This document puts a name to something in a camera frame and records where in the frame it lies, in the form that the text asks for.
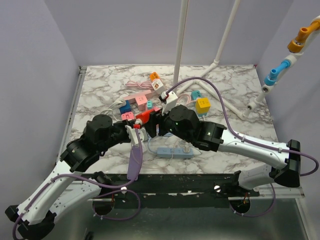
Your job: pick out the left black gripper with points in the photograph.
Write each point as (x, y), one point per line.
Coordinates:
(130, 124)

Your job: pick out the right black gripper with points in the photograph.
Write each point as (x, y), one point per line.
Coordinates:
(156, 118)

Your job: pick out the pink square socket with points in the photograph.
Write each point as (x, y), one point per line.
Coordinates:
(128, 116)

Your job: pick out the dark blue cube socket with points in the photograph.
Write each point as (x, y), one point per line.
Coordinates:
(126, 108)

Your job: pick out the purple power strip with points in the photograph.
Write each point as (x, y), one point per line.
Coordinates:
(134, 164)

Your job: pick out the red cube socket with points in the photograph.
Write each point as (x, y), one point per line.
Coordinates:
(144, 116)

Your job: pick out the light blue power strip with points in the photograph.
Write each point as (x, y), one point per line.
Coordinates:
(174, 153)

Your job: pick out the pink long power strip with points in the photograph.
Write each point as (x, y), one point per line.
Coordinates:
(140, 98)

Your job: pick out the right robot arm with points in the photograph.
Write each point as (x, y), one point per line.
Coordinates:
(281, 161)

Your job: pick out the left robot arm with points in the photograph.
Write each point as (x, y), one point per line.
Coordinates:
(65, 186)

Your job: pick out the yellow cube socket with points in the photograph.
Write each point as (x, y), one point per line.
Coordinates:
(202, 106)

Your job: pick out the teal plug adapter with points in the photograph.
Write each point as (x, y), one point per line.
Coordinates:
(195, 95)

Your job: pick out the orange white cube socket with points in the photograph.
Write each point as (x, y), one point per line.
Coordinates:
(156, 83)

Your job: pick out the white PVC pipe stand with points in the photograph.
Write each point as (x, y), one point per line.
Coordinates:
(213, 65)

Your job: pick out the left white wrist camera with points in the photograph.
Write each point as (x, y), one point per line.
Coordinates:
(136, 135)

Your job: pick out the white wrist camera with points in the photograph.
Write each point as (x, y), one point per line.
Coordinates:
(169, 101)
(136, 135)

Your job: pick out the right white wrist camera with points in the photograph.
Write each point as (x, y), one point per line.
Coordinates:
(169, 101)

